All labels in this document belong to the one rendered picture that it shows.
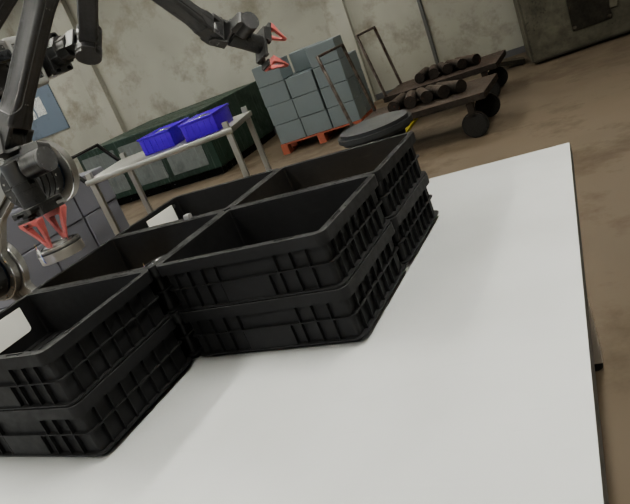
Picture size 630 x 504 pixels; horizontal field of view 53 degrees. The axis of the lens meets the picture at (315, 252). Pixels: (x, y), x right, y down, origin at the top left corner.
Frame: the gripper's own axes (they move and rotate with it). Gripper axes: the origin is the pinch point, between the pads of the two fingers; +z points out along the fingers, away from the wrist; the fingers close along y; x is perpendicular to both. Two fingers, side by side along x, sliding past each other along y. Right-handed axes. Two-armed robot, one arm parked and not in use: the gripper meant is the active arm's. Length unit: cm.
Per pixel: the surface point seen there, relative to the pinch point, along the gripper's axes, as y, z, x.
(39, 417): -36.8, 22.6, -20.0
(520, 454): -34, 37, -101
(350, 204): 7, 13, -71
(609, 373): 79, 106, -91
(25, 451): -36.5, 30.2, -8.6
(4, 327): -17.5, 11.6, 7.5
